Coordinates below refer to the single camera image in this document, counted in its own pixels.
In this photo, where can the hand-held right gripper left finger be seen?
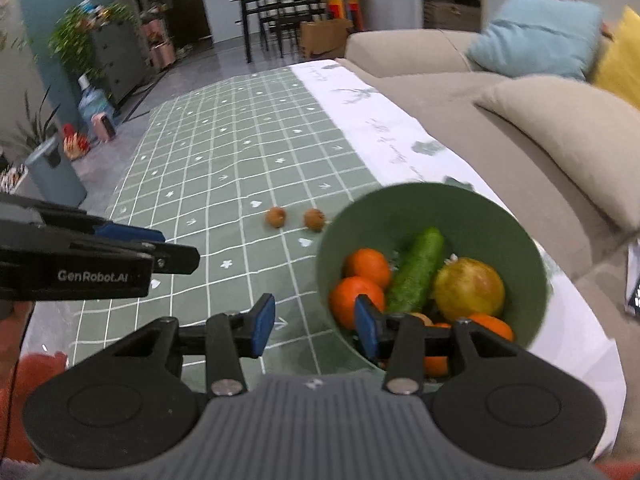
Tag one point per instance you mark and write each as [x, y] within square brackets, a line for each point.
[262, 327]

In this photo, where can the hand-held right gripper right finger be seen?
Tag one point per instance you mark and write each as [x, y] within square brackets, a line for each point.
[367, 332]

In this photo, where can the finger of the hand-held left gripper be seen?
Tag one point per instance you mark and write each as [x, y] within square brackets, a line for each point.
[175, 260]
[130, 233]

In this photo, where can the orange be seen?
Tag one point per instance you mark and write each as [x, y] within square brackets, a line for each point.
[492, 326]
[367, 266]
[352, 302]
[436, 366]

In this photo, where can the green cucumber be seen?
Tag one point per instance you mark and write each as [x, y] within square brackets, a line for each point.
[415, 270]

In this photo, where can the yellow-green mango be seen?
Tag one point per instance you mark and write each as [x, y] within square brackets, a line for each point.
[467, 287]

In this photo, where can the green plastic colander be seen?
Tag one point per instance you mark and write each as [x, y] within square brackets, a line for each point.
[380, 220]

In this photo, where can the grey trash bin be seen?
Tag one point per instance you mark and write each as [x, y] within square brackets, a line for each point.
[55, 175]

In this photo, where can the red gift bag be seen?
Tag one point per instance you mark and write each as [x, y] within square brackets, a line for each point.
[76, 145]

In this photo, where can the small pink heater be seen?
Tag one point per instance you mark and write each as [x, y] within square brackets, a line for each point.
[104, 127]

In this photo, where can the brown lychee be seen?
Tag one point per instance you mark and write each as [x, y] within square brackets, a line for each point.
[276, 216]
[314, 219]

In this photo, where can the blue water bottle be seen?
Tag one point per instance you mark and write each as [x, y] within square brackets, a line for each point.
[95, 105]

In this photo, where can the green checked tablecloth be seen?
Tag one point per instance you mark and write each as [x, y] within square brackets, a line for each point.
[225, 135]

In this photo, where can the long-leaf floor plant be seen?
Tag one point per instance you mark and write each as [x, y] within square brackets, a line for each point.
[30, 130]

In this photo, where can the grey drawer cabinet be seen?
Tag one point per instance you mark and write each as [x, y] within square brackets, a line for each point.
[120, 60]

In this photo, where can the leafy potted plant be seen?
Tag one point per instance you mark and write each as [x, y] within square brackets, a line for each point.
[75, 40]

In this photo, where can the dark wooden door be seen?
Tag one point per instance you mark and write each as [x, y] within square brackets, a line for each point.
[187, 5]

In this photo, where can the dark dining table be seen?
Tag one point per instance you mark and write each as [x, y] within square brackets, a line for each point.
[247, 1]

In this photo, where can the brown paper bag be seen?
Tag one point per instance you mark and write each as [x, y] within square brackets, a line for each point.
[325, 40]

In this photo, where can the smartphone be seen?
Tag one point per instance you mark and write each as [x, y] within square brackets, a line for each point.
[635, 290]

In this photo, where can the beige pillow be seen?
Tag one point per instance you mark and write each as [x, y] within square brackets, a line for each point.
[570, 135]

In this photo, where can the stacked red orange stools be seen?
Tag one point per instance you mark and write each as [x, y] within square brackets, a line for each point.
[345, 10]

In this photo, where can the light blue pillow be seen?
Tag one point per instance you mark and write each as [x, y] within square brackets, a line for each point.
[540, 35]

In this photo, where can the yellow pillow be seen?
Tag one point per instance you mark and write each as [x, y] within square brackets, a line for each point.
[622, 65]

